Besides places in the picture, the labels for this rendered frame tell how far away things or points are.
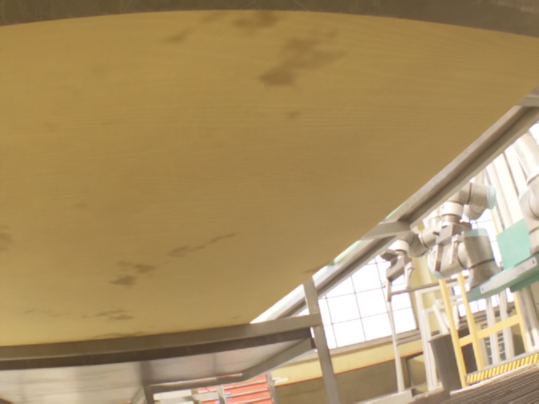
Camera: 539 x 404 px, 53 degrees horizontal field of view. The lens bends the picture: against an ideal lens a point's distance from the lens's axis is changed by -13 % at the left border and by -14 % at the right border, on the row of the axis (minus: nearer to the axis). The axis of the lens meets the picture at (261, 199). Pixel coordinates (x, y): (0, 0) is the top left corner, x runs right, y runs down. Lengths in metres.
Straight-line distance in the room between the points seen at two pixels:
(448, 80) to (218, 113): 0.20
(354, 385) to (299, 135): 10.03
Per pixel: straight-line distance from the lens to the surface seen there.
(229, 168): 0.57
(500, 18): 0.40
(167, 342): 1.36
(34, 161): 0.51
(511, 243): 2.80
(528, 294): 2.82
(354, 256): 1.92
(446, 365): 6.51
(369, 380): 10.65
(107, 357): 1.41
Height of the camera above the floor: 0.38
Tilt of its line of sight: 21 degrees up
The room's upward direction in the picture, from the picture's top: 12 degrees counter-clockwise
